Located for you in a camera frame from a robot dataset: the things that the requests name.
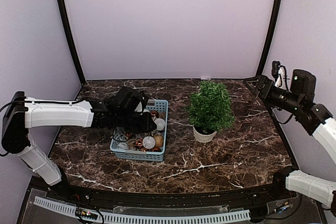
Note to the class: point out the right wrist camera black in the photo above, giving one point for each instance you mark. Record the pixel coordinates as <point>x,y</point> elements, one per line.
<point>275,69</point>

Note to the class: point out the left black frame post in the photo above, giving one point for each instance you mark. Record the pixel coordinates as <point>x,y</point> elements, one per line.
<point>70,41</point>

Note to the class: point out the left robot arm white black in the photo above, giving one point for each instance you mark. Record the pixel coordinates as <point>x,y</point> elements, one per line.
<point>24,113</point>

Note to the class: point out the right black frame post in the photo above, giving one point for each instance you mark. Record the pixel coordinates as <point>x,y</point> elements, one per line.
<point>269,36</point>

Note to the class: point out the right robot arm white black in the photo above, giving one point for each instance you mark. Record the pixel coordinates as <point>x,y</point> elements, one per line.
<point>317,121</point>

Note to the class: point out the white textured tree pot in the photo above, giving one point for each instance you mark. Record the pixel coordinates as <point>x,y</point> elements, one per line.
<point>203,137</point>

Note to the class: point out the black frame post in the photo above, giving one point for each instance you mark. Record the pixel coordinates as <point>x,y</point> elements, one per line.
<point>269,36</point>
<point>70,41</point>

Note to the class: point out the white slotted cable duct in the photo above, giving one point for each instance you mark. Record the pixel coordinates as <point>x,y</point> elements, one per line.
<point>140,215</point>

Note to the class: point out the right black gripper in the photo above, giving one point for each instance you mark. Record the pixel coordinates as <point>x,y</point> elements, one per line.
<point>263,80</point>

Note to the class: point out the copper shiny bauble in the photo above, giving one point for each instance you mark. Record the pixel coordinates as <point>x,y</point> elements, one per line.
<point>155,114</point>
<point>138,143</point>

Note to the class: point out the small green christmas tree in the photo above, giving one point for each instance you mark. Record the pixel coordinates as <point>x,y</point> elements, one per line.
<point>210,108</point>

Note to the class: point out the white woven ball light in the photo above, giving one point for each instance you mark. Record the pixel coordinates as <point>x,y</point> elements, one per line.
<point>148,142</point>
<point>160,124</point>

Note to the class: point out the small circuit board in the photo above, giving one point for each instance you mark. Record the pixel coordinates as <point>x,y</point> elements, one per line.
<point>85,214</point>

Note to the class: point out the beige twine ball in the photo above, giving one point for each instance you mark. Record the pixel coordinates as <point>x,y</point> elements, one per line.
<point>159,141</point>

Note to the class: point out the light blue plastic basket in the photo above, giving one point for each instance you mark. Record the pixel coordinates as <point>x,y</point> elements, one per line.
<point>122,142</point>

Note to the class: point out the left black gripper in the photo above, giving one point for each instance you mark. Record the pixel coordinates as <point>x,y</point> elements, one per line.
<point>147,126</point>

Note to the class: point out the black front rail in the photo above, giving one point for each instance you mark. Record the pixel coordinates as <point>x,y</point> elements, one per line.
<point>254,197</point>

